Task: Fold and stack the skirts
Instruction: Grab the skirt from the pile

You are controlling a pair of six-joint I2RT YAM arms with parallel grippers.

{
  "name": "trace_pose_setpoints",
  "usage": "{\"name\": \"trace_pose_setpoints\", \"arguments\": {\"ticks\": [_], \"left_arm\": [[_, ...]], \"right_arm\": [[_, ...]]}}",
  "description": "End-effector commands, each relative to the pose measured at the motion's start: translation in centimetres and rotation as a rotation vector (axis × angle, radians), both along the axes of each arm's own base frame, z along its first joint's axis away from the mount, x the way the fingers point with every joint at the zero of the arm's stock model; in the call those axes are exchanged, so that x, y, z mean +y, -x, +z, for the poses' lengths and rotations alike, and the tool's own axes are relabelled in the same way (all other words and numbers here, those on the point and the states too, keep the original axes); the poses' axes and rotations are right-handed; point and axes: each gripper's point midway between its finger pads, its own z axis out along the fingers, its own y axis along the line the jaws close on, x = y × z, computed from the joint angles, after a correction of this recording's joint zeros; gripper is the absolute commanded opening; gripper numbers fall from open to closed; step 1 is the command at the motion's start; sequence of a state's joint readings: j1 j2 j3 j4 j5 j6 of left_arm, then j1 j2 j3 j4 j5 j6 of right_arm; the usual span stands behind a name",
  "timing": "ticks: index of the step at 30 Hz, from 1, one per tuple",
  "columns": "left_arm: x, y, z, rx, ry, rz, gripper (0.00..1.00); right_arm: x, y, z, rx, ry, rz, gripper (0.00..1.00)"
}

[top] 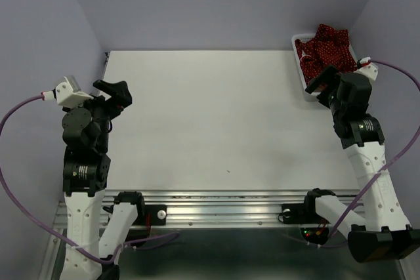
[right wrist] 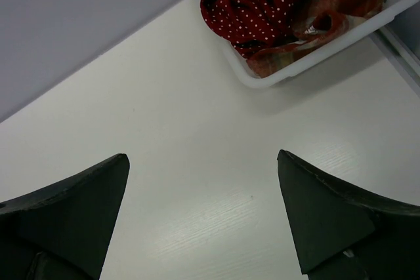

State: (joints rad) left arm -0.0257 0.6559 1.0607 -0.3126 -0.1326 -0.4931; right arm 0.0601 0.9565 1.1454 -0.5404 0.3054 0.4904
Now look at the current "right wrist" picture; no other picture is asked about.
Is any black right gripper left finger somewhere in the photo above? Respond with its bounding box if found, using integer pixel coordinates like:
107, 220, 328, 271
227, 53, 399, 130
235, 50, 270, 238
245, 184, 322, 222
1, 153, 130, 279

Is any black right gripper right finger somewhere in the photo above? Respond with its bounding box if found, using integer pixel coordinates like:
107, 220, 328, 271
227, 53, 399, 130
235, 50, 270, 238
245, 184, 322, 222
277, 150, 419, 279

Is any white plastic basket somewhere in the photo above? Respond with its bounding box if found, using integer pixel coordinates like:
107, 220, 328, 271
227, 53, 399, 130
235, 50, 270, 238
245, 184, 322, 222
197, 0, 419, 88

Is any red plaid skirt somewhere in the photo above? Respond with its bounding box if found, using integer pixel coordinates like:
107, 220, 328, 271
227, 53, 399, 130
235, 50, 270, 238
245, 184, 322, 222
247, 0, 384, 78

